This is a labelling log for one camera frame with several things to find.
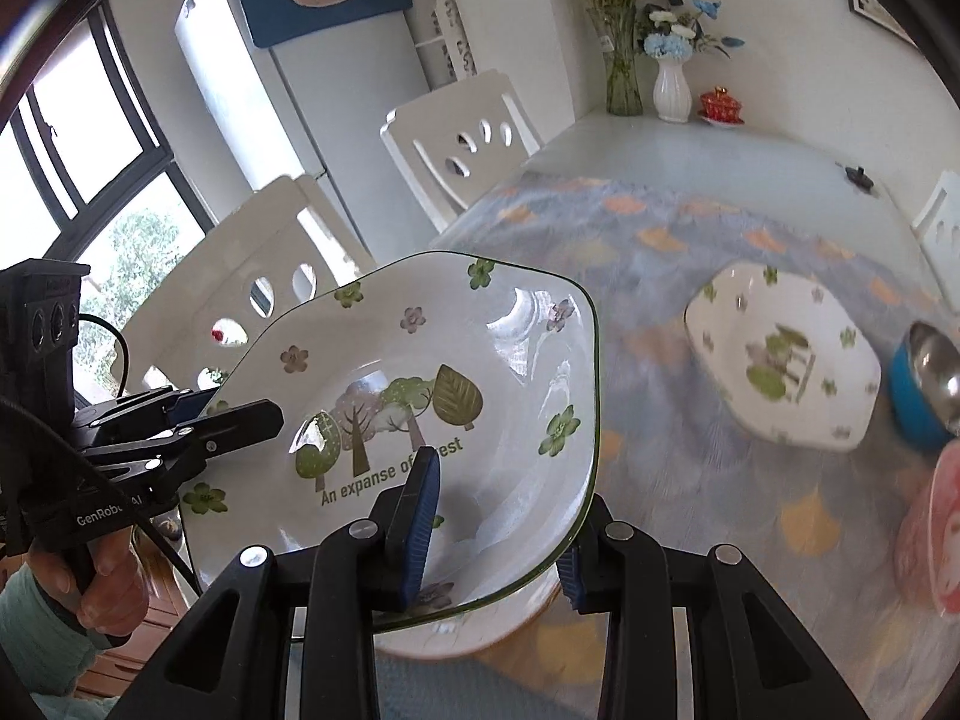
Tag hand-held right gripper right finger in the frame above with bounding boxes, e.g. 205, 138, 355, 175
559, 495, 875, 720

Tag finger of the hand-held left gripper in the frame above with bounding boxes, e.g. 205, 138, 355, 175
150, 399, 284, 466
75, 386, 222, 437

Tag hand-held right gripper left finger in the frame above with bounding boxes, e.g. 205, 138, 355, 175
142, 446, 443, 720

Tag large tree print plate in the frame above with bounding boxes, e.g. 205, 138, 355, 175
178, 250, 599, 659

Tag small tree print plate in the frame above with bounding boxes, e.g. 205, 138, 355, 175
684, 261, 882, 452

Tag pink bowl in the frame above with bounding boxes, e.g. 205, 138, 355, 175
892, 441, 960, 620

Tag blue steel bowl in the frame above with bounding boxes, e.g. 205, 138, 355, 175
890, 321, 960, 451

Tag person's left forearm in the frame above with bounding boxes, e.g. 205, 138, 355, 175
0, 562, 113, 710

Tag person's left hand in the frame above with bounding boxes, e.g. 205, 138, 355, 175
26, 521, 151, 650

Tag light blue table mat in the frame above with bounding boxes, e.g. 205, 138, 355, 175
371, 649, 608, 720

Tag white dining chair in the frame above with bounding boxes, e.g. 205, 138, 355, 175
380, 69, 542, 235
122, 175, 378, 421
911, 169, 960, 265

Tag scale pattern tablecloth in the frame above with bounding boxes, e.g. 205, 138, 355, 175
375, 172, 960, 691

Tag white refrigerator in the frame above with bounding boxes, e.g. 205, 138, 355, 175
174, 0, 432, 271

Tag white carved shelf rack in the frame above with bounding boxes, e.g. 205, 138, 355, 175
411, 0, 481, 83

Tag clear glass vase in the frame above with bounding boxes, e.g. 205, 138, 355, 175
604, 11, 644, 117

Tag white ceramic vase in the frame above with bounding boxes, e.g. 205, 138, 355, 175
652, 56, 692, 123

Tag red lidded teacup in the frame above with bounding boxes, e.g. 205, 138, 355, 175
697, 86, 747, 126

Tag blue artificial flowers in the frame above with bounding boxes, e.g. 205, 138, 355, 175
634, 0, 743, 61

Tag floral framed picture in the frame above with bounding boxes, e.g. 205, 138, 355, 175
844, 0, 916, 37

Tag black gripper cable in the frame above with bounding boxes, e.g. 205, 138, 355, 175
75, 313, 203, 593

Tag black frame window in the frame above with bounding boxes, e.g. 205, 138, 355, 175
0, 0, 218, 406

